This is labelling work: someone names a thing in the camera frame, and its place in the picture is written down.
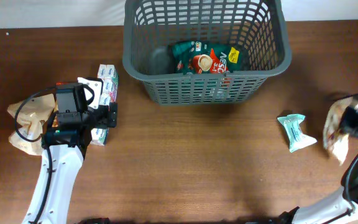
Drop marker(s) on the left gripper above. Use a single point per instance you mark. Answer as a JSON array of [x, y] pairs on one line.
[[107, 117]]

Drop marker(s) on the red spaghetti pasta pack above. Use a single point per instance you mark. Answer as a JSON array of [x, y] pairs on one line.
[[67, 108]]

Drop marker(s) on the beige snack bag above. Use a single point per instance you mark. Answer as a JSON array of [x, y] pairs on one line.
[[334, 141]]

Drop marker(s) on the white tissue multipack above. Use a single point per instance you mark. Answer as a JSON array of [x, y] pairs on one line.
[[110, 79]]

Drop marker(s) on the teal wet wipes pack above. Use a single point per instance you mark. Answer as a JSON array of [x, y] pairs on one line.
[[297, 139]]

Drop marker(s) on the green Nescafe coffee bag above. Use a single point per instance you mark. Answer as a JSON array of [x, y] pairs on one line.
[[202, 57]]

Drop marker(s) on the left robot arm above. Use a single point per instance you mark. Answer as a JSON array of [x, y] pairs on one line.
[[64, 144]]

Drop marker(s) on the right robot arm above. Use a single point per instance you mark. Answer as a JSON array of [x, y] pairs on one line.
[[341, 206]]

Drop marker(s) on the grey plastic basket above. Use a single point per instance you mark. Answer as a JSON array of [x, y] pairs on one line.
[[258, 28]]

